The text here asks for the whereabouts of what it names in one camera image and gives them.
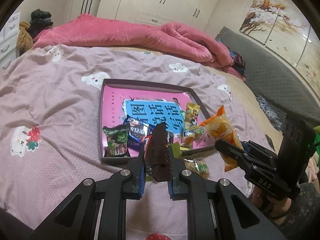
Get blue patterned cloth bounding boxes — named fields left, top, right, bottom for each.
left=256, top=95, right=283, bottom=131

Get dark patterned clothes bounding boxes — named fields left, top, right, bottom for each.
left=220, top=47, right=246, bottom=81

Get light green snack bag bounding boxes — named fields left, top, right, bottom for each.
left=171, top=142, right=182, bottom=159

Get orange cracker packet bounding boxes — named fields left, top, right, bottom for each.
left=199, top=104, right=245, bottom=173

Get blue Oreo packet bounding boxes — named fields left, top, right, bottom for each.
left=123, top=115, right=155, bottom=152

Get yellow cartoon snack bar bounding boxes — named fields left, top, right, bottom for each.
left=181, top=102, right=200, bottom=148

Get dark brown jelly cup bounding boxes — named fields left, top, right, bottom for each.
left=167, top=131, right=174, bottom=145

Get pink quilt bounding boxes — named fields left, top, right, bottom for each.
left=34, top=14, right=246, bottom=81

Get grey padded headboard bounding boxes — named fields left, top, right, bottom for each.
left=216, top=27, right=319, bottom=127

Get brown plush blanket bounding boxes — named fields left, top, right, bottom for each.
left=17, top=21, right=34, bottom=53

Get white wardrobe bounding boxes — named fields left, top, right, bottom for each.
left=97, top=0, right=219, bottom=31

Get pink blue book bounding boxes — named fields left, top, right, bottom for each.
left=102, top=84, right=207, bottom=156

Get tree wall painting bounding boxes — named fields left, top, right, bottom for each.
left=239, top=0, right=319, bottom=95

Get dark shallow box tray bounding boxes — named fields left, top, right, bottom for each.
left=98, top=78, right=216, bottom=166

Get Snickers bar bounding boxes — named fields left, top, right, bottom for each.
left=143, top=122, right=171, bottom=182

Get clear green label pastry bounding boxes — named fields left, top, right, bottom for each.
left=183, top=158, right=209, bottom=179

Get mauve patterned bedsheet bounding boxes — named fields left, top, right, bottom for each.
left=1, top=45, right=268, bottom=239

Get black clothes pile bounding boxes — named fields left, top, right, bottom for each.
left=27, top=9, right=54, bottom=39

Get white drawer cabinet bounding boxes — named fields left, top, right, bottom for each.
left=0, top=12, right=20, bottom=72

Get green pea snack packet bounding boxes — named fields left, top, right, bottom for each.
left=103, top=124, right=130, bottom=158

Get right hand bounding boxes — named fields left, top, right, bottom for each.
left=251, top=186, right=292, bottom=225

